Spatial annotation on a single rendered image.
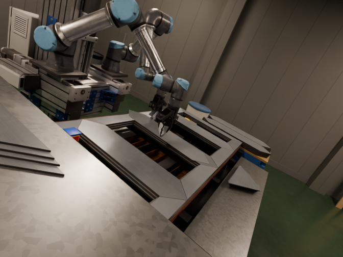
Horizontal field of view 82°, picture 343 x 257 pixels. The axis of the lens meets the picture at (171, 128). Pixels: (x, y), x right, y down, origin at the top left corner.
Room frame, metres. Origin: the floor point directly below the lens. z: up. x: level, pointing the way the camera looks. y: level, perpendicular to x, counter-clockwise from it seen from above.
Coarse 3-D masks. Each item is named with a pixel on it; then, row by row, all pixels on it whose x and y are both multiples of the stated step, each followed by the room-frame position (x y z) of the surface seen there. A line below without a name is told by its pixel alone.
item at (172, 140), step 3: (165, 138) 1.22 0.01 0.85; (168, 138) 1.24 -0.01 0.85; (171, 138) 1.26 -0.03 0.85; (174, 138) 1.28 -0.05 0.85; (177, 138) 1.30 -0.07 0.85; (180, 138) 1.32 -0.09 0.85; (165, 141) 1.18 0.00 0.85; (168, 141) 1.19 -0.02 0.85; (171, 141) 1.21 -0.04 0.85; (174, 141) 1.23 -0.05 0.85; (177, 141) 1.25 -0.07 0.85; (180, 141) 1.27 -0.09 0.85; (171, 144) 1.17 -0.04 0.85; (174, 144) 1.18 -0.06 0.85
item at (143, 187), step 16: (112, 128) 1.10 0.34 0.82; (144, 128) 1.26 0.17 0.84; (208, 128) 1.88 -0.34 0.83; (208, 144) 1.51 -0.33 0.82; (240, 144) 1.76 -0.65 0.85; (112, 160) 0.78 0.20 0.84; (192, 160) 1.10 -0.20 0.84; (208, 160) 1.17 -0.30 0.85; (128, 176) 0.73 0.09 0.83; (144, 192) 0.68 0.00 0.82
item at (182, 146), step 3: (183, 141) 1.29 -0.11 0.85; (177, 144) 1.20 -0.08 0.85; (180, 144) 1.22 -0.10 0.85; (183, 144) 1.24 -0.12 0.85; (186, 144) 1.26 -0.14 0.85; (189, 144) 1.28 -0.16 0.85; (174, 147) 1.14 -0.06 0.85; (177, 147) 1.16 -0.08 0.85; (180, 147) 1.18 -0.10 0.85; (183, 147) 1.20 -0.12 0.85; (186, 147) 1.22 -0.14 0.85; (189, 147) 1.24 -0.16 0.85; (180, 150) 1.14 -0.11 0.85; (183, 150) 1.15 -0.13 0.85
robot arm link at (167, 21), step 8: (168, 16) 1.57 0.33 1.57; (160, 24) 1.51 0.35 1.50; (168, 24) 1.55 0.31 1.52; (160, 32) 1.57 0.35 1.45; (168, 32) 1.60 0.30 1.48; (136, 40) 1.67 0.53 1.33; (128, 48) 1.68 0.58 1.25; (136, 48) 1.66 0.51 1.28; (128, 56) 1.68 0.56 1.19; (136, 56) 1.70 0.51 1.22
